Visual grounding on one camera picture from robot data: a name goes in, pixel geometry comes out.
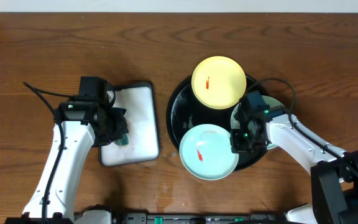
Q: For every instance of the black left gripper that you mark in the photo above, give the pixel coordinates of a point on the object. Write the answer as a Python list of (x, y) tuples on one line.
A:
[(119, 125)]

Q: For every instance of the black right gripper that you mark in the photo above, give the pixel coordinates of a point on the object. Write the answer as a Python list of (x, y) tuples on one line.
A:
[(238, 147)]

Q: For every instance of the green yellow sponge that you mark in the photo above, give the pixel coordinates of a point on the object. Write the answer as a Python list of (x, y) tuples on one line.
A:
[(122, 142)]

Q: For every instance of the light blue plate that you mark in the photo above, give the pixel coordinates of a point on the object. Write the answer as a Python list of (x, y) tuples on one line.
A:
[(205, 152)]

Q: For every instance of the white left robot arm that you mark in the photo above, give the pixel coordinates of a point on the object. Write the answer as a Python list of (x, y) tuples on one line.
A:
[(79, 126)]

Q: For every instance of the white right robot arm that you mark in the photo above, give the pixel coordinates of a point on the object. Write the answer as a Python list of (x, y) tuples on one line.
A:
[(333, 170)]

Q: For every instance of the white rectangular tray black rim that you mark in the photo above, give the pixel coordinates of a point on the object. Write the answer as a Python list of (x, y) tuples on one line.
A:
[(138, 101)]

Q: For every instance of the round black tray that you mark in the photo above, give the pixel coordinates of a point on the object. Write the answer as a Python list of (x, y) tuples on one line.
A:
[(184, 111)]

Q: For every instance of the pale green plate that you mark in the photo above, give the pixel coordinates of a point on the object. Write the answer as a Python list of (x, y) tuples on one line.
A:
[(272, 102)]

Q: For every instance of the yellow plate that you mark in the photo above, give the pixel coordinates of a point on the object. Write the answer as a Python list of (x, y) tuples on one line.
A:
[(218, 82)]

